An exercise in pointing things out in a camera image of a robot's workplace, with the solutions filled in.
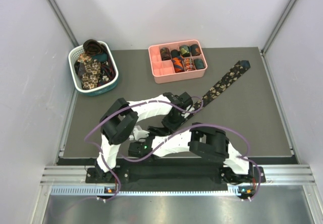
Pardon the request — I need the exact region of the black gold floral tie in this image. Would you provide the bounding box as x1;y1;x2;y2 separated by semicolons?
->
192;60;251;110

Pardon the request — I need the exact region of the rolled maroon patterned tie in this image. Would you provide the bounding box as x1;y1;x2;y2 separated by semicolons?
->
160;47;172;61

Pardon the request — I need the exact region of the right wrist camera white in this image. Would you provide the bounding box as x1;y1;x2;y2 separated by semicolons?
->
129;126;149;141

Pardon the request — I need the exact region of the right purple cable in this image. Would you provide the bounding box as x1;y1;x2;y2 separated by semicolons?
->
118;124;262;201

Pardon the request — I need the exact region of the pink divided organizer box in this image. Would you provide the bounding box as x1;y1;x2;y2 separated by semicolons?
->
148;39;208;84

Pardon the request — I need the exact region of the rolled red multicolour tie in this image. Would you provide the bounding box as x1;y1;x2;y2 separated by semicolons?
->
183;58;196;72

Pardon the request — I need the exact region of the rolled dark green tie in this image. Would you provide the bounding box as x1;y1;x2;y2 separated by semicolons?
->
190;44;201;57

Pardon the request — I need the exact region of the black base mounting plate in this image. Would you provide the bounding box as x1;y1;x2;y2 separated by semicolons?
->
86;157;261;188

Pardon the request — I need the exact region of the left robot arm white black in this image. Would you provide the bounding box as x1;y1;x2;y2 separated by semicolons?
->
95;92;199;182

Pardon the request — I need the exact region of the rolled dark teal tie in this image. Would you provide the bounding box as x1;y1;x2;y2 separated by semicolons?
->
193;59;205;70

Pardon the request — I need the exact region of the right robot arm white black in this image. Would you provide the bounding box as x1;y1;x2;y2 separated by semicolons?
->
128;123;254;184

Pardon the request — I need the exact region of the rolled black tie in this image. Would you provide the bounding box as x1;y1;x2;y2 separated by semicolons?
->
171;49;181;59

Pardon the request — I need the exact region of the dark grey table mat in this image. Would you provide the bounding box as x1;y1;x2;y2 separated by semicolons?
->
63;47;296;164

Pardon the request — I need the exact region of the teal white laundry basket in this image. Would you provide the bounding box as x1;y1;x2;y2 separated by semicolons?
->
68;39;119;96

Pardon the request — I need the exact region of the brown patterned tie in basket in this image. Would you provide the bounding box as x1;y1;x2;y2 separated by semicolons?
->
83;39;107;56

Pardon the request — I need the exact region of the rolled green yellow tie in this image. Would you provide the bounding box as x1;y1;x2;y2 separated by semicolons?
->
179;45;191;58

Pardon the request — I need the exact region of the aluminium frame rail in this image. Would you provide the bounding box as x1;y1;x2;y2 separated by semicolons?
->
40;164;315;197

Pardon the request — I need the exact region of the rolled orange navy striped tie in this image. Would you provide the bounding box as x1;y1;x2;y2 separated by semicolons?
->
172;57;185;73

